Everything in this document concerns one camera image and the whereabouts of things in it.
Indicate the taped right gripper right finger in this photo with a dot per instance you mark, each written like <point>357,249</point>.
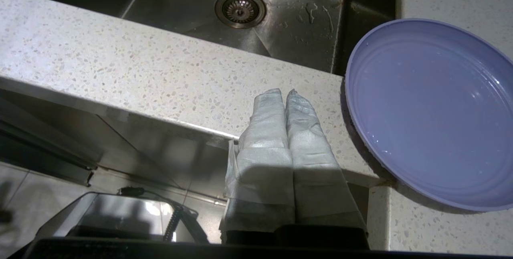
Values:
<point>316,170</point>

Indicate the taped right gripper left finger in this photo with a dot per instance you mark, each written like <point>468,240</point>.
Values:
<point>262,162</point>

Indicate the purple round plate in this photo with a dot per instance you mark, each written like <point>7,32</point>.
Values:
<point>433,114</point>

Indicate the grey robot base cover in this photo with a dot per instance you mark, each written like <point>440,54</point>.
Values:
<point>116,215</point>

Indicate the stainless steel sink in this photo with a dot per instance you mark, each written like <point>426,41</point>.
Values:
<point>300,30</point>

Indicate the beige base cabinet front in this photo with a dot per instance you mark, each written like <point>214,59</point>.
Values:
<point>160,150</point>

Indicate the round metal drain strainer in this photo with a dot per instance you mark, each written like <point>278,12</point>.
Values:
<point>240,9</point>

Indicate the grey cabinet door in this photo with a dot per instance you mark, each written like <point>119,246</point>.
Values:
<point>44,146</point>

